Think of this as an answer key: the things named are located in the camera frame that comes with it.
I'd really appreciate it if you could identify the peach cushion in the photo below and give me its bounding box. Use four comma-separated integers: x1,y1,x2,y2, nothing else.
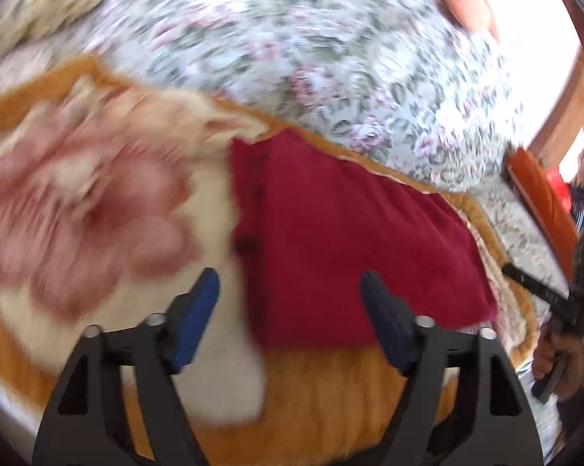
421,0,499,43

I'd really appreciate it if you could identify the fluffy orange-edged flower mat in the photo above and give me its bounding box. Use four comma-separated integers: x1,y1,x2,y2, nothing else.
0,54,541,466

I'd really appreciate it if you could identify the floral sofa cover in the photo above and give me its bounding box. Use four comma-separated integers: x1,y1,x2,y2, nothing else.
0,0,577,452

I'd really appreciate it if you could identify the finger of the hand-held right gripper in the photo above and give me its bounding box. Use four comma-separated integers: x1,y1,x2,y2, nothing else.
502,263,567,304

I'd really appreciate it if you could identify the red knit sweater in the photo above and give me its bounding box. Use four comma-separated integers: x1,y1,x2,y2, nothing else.
229,129,499,353

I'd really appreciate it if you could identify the beige patterned cushion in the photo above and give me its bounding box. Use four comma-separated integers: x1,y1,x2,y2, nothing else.
0,0,122,55

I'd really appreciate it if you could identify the wooden chair frame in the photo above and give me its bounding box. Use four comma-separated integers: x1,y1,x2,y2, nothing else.
529,34,584,183

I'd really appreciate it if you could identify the orange padded armrest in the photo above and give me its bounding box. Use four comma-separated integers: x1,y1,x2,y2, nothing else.
506,148,582,264

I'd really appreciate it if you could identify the person's right hand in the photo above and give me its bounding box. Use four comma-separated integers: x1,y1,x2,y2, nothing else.
532,323,584,401

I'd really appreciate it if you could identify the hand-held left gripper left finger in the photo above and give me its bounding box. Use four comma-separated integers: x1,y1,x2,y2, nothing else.
32,267,221,466

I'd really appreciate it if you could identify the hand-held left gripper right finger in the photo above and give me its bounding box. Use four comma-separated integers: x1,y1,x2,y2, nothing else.
359,271,545,466

